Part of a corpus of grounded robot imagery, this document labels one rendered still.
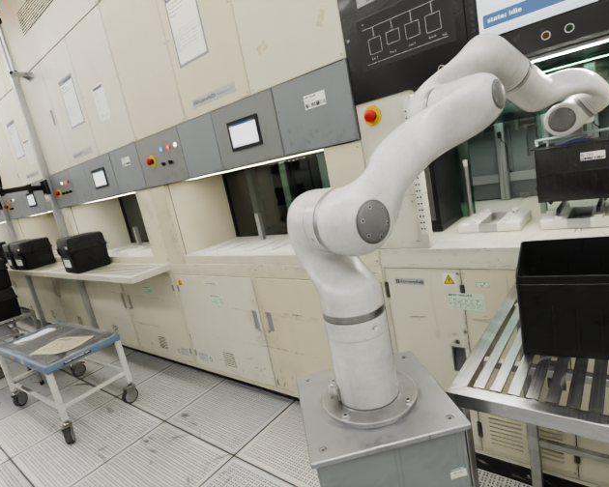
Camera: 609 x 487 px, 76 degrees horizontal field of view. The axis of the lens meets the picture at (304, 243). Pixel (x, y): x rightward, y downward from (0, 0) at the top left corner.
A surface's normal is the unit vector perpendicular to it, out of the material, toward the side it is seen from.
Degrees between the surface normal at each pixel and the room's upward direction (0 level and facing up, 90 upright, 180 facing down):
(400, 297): 90
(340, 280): 30
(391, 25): 90
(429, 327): 90
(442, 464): 90
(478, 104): 98
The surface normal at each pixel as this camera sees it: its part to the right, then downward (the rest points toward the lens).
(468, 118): -0.03, 0.50
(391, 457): 0.11, 0.18
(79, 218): 0.76, -0.03
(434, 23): -0.62, 0.27
